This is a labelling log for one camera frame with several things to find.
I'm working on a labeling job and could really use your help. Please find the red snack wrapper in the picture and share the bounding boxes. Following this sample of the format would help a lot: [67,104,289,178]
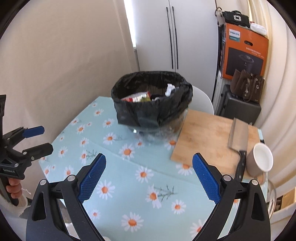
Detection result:
[121,91,151,103]

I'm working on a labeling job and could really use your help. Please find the black cloth sock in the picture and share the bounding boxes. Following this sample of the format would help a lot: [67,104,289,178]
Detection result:
[150,94,166,101]

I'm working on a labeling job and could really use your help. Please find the white tissue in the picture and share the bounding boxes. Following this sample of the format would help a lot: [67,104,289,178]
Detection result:
[165,83,176,97]

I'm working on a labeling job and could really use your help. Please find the white sleeve forearm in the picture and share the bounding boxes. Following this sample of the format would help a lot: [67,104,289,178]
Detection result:
[1,189,29,217]

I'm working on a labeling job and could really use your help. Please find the black trash bag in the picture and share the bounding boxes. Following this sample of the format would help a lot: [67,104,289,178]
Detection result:
[111,71,193,129]

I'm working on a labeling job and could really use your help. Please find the person's left hand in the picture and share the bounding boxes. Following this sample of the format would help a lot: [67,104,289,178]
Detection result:
[6,178,22,199]

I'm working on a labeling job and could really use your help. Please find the beige ceramic mug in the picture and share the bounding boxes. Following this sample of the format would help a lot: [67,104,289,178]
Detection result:
[246,143,274,178]

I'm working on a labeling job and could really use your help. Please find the daisy pattern blue tablecloth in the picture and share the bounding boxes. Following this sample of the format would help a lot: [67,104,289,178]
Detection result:
[39,97,215,240]

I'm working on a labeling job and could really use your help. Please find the wooden cutting board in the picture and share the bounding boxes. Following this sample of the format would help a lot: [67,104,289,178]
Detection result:
[170,109,266,183]

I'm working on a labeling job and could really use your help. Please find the black suitcase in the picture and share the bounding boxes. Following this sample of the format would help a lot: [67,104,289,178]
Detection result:
[216,84,261,126]

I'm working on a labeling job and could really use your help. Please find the clear glass bowl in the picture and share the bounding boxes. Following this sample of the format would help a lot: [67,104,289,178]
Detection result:
[127,108,189,141]

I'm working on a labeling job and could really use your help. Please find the white chair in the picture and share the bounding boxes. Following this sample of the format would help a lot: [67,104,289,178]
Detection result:
[189,86,214,114]

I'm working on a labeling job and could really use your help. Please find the orange Philips appliance box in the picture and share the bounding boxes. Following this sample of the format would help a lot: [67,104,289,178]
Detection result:
[219,23,269,80]

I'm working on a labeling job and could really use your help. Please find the white cabinet doors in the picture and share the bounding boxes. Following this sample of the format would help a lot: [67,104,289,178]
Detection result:
[133,0,218,97]

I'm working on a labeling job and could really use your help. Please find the black pouch on box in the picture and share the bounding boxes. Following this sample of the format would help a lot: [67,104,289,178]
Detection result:
[222,11,250,28]

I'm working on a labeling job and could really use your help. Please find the steel cleaver black handle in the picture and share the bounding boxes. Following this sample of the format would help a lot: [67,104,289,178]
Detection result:
[228,118,248,182]

